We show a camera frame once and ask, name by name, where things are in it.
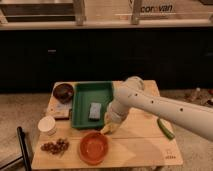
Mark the yellow banana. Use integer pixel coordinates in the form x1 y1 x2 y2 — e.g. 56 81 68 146
100 123 112 134

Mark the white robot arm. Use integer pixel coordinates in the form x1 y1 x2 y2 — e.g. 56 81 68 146
103 76 213 141

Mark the red bowl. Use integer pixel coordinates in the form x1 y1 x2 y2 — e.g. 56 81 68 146
78 131 109 165

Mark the dark brown bowl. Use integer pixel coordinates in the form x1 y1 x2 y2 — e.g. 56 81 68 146
53 83 74 104

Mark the blue-grey sponge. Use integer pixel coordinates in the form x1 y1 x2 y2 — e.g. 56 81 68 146
89 103 101 120

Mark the green plastic tray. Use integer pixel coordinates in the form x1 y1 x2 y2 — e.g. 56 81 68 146
71 81 114 129

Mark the pile of brown nuts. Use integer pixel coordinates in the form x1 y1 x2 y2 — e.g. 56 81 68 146
41 138 69 155

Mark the green cucumber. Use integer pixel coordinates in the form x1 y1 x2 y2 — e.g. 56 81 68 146
157 118 175 140

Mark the white paper cup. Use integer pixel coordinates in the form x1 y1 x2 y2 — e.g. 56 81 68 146
38 116 57 135

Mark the white cardboard box with print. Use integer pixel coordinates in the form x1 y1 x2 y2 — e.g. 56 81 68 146
140 0 175 18

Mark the black chair frame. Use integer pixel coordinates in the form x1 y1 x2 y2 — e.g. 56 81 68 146
0 126 32 171

